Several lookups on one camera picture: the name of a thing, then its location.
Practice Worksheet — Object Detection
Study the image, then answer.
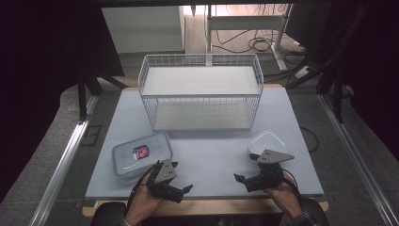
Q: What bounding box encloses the hand-held gripper black cable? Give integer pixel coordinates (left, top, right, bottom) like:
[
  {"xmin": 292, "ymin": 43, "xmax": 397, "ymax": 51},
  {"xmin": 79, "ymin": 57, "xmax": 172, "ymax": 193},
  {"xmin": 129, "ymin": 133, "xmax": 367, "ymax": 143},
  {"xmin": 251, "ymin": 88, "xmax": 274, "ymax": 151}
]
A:
[
  {"xmin": 281, "ymin": 169, "xmax": 305, "ymax": 209},
  {"xmin": 126, "ymin": 162, "xmax": 160, "ymax": 215}
]

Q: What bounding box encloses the person's right leg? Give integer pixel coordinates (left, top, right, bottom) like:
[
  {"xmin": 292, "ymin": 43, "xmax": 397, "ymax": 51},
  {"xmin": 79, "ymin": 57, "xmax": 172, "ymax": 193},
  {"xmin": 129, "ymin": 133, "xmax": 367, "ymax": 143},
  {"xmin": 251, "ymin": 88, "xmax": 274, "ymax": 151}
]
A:
[{"xmin": 301, "ymin": 198, "xmax": 331, "ymax": 226}]

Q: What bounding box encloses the black metal stand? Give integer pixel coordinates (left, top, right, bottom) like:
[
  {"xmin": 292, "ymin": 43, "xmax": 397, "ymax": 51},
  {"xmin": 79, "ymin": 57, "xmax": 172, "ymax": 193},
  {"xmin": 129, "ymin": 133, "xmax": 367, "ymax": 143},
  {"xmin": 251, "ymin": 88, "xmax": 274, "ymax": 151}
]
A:
[
  {"xmin": 76, "ymin": 71, "xmax": 127, "ymax": 122},
  {"xmin": 285, "ymin": 5, "xmax": 372, "ymax": 124}
]

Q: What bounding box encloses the right hand-held gripper black cable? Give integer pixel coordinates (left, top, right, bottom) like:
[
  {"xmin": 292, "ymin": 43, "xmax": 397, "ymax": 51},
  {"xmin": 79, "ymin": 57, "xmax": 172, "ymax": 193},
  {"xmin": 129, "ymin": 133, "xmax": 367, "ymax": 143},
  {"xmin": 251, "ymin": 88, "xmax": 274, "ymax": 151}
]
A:
[{"xmin": 281, "ymin": 169, "xmax": 305, "ymax": 209}]

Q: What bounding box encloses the white square lidded container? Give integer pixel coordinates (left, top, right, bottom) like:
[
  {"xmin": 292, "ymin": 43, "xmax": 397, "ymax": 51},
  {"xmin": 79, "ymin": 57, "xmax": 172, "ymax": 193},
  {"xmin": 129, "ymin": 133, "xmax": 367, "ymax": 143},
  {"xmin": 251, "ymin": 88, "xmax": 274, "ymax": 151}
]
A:
[{"xmin": 247, "ymin": 129, "xmax": 291, "ymax": 158}]

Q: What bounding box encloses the person's right hand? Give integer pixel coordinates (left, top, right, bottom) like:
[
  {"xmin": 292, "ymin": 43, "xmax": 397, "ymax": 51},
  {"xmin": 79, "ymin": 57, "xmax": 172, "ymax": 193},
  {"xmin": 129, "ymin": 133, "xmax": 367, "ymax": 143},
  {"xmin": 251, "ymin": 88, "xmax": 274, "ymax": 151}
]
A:
[{"xmin": 263, "ymin": 171, "xmax": 304, "ymax": 221}]

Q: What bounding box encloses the aluminium rail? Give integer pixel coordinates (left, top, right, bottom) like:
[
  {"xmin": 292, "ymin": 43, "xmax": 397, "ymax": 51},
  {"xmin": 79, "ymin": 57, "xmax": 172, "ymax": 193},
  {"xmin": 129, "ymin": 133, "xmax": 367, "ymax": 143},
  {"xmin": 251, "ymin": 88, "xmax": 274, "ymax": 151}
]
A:
[
  {"xmin": 28, "ymin": 93, "xmax": 99, "ymax": 226},
  {"xmin": 315, "ymin": 93, "xmax": 399, "ymax": 226}
]

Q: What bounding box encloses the person's leg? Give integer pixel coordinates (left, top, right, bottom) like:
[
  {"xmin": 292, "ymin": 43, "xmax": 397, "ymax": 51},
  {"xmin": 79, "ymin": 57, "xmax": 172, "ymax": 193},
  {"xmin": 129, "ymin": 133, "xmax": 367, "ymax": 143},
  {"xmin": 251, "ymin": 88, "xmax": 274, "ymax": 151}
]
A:
[
  {"xmin": 89, "ymin": 201, "xmax": 128, "ymax": 226},
  {"xmin": 301, "ymin": 198, "xmax": 331, "ymax": 226}
]

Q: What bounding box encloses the white metal desk frame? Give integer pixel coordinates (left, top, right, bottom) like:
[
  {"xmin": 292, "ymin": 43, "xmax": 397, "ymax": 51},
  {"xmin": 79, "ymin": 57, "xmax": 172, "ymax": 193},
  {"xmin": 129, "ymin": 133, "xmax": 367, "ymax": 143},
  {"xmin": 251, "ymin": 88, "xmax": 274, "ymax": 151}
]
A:
[{"xmin": 204, "ymin": 3, "xmax": 295, "ymax": 73}]

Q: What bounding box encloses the black cable loop on floor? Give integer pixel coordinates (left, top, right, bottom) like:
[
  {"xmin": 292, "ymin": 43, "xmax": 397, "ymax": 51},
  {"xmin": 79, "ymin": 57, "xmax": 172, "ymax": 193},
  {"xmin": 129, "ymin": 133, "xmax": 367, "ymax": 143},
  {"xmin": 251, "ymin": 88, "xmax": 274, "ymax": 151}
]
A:
[{"xmin": 299, "ymin": 125, "xmax": 321, "ymax": 154}]

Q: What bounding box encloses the person's left leg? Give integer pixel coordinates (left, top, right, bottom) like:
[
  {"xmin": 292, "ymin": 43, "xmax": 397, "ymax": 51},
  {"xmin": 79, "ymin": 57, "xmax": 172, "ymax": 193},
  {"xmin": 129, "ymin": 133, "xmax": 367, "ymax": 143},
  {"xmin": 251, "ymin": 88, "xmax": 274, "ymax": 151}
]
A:
[{"xmin": 89, "ymin": 201, "xmax": 128, "ymax": 226}]

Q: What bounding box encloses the dark floor outlet cover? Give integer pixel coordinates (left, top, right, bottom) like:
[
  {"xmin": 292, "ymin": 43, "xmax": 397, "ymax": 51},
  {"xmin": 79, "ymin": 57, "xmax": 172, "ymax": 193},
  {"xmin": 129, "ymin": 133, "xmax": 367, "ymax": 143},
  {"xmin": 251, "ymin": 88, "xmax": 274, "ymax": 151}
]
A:
[{"xmin": 80, "ymin": 124, "xmax": 104, "ymax": 147}]

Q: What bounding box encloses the white cabinet panel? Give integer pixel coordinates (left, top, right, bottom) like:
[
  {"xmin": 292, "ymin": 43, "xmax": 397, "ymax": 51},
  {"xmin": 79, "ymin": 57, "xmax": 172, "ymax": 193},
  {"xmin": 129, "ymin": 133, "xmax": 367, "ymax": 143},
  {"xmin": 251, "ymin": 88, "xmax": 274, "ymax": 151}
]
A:
[{"xmin": 101, "ymin": 6, "xmax": 186, "ymax": 55}]

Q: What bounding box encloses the white power strip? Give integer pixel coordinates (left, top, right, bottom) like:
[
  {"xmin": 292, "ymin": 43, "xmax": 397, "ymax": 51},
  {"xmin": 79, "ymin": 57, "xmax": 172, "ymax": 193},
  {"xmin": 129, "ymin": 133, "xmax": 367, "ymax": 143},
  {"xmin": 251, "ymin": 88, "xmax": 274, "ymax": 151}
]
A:
[{"xmin": 294, "ymin": 65, "xmax": 312, "ymax": 80}]

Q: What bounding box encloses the bundle of black floor cables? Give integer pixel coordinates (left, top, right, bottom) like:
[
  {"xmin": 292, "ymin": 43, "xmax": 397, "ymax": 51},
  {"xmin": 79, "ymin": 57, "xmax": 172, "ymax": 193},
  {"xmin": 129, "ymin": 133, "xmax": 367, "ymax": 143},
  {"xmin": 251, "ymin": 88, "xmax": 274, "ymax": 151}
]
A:
[{"xmin": 212, "ymin": 28, "xmax": 309, "ymax": 55}]

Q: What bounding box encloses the left hand-held gripper black cable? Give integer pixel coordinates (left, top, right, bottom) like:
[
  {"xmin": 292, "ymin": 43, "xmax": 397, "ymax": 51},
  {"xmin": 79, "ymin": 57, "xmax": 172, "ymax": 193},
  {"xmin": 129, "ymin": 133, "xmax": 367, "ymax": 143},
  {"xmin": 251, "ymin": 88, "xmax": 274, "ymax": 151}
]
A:
[{"xmin": 126, "ymin": 162, "xmax": 160, "ymax": 215}]

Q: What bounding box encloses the person's left hand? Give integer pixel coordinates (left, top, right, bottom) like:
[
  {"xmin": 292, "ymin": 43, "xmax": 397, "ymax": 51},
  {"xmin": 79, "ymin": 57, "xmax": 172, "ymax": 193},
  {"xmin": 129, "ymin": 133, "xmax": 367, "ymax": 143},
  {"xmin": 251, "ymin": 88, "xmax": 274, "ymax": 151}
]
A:
[{"xmin": 124, "ymin": 180, "xmax": 165, "ymax": 226}]

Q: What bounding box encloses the white wire two-tier rack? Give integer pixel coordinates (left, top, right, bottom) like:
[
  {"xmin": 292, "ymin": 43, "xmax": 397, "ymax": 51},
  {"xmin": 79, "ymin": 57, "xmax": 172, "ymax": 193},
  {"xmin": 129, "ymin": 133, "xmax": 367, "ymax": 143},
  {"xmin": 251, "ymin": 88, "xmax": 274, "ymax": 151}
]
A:
[{"xmin": 137, "ymin": 53, "xmax": 264, "ymax": 133}]

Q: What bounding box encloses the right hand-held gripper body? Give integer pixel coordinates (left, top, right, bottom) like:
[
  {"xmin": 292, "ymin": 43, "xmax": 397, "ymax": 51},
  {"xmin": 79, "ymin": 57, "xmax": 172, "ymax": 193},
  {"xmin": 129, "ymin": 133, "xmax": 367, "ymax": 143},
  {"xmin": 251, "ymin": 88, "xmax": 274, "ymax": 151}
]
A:
[{"xmin": 244, "ymin": 148, "xmax": 295, "ymax": 193}]

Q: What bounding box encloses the clear lidded container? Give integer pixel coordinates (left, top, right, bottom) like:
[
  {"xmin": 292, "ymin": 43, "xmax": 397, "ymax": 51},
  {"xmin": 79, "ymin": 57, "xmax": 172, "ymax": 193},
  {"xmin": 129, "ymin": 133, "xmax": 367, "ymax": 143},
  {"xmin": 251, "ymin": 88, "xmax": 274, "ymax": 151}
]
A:
[{"xmin": 111, "ymin": 131, "xmax": 174, "ymax": 184}]

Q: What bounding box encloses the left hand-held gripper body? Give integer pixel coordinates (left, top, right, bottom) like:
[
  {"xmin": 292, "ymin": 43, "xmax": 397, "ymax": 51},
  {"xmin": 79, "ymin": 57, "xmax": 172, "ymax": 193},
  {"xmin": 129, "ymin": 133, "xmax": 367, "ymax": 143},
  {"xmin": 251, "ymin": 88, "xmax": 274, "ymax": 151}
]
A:
[{"xmin": 144, "ymin": 159, "xmax": 185, "ymax": 203}]

